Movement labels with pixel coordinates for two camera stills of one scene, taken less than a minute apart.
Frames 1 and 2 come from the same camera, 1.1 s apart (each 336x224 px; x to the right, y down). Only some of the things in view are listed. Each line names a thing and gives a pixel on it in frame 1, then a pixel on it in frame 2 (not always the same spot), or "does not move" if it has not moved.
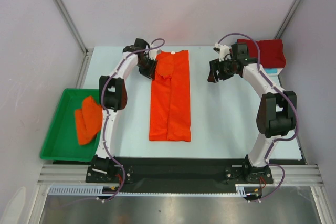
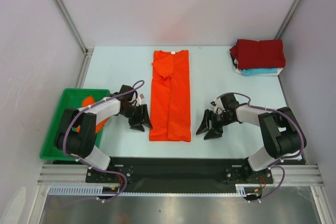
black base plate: x=182 y=176 does not move
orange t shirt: x=170 y=119 does not move
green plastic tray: x=62 y=141 does not move
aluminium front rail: x=61 y=174 does not move
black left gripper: x=150 y=72 to x=142 y=118
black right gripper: x=219 y=69 to x=214 y=121
